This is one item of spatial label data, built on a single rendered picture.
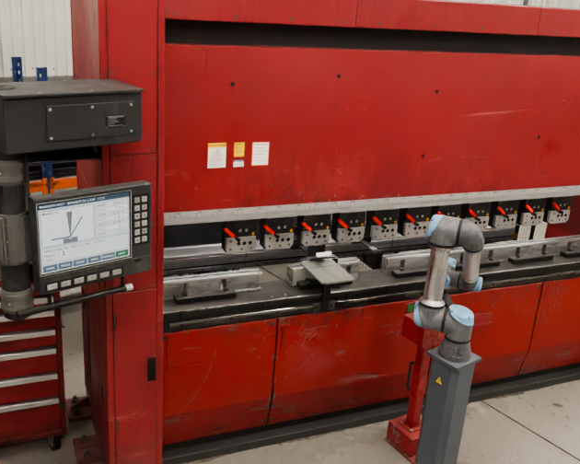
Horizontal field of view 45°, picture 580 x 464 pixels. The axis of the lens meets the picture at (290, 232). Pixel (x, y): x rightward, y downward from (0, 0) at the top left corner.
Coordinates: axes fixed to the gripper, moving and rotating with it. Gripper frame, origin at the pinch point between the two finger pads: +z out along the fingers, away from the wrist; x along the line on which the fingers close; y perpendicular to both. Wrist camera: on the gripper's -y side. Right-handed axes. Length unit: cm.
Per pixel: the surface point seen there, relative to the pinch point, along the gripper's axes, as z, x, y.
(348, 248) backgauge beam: -14, 13, 65
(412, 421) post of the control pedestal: 57, 7, -5
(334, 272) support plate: -23, 49, 29
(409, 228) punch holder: -37, -2, 36
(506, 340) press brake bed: 34, -73, 9
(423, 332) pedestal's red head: -0.7, 15.1, -6.0
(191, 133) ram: -89, 117, 59
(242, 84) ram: -111, 94, 57
